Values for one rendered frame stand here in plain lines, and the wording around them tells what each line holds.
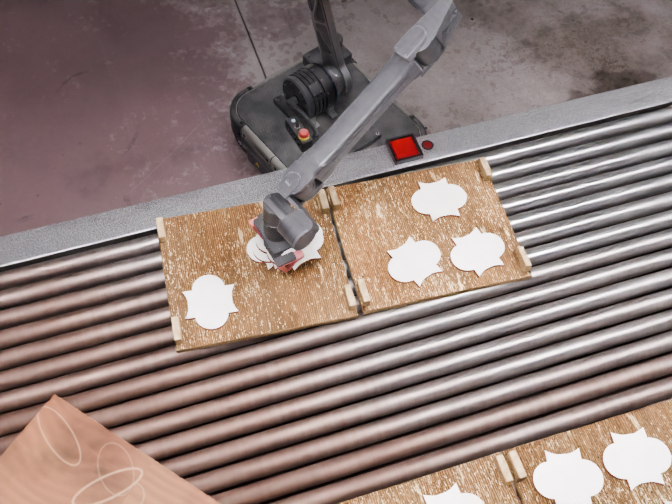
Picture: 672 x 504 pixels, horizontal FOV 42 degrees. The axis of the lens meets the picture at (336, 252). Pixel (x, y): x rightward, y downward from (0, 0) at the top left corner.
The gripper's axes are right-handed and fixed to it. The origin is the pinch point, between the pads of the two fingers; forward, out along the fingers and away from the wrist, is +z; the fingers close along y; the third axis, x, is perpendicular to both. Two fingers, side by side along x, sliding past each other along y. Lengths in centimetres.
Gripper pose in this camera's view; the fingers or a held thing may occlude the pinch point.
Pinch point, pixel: (276, 253)
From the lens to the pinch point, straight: 199.4
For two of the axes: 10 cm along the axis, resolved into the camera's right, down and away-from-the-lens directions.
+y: -5.0, -7.4, 4.4
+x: -8.6, 4.0, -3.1
